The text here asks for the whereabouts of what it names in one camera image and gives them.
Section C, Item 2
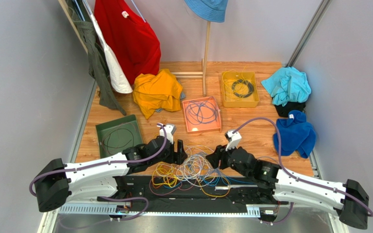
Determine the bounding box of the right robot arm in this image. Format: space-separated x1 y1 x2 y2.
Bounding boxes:
205 146 369 230

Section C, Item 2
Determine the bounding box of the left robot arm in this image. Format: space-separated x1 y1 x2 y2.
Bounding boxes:
30 136 187 213

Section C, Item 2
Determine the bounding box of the pink plastic tray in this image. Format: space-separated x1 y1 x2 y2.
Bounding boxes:
182 96 222 133

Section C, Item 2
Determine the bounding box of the green plastic tray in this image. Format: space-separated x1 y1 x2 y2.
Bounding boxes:
96 115 143 158

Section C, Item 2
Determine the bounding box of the yellow shirt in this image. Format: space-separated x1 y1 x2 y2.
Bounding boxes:
133 68 183 119

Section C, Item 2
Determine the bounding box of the yellow plastic tray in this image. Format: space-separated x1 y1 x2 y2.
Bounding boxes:
221 70 260 108

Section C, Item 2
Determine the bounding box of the white garment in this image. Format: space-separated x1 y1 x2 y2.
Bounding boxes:
89 14 133 94

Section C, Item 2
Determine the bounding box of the black cloth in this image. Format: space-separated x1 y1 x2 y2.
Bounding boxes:
274 102 306 117

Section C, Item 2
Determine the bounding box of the wooden hat stand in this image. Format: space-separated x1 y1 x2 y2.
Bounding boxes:
173 21 211 97

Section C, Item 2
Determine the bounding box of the dark blue towel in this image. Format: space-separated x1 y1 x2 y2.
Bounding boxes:
276 110 316 159

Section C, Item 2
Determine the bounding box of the cyan cloth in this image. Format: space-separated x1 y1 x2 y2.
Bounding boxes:
261 67 312 106

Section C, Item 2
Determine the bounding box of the olive green garment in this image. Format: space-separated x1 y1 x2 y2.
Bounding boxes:
66 0 127 116

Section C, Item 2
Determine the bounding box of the red shirt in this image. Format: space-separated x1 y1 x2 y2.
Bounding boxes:
94 0 161 85

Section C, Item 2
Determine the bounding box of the blue bucket hat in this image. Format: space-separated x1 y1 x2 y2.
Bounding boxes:
184 0 228 23

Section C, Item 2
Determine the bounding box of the white cable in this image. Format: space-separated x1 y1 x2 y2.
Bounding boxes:
155 144 223 186

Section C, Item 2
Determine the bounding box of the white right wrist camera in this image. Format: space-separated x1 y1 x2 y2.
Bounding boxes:
225 130 242 150

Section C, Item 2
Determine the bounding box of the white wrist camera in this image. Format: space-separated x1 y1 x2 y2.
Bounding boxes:
157 123 176 144
225 130 242 150

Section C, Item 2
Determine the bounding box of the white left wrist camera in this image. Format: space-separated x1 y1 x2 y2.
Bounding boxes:
157 123 176 144

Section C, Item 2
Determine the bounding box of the dark cable in green tray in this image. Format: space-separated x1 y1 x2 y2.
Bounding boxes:
101 122 139 156

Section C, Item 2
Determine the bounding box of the black coiled cable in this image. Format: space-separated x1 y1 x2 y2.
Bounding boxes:
231 79 255 98

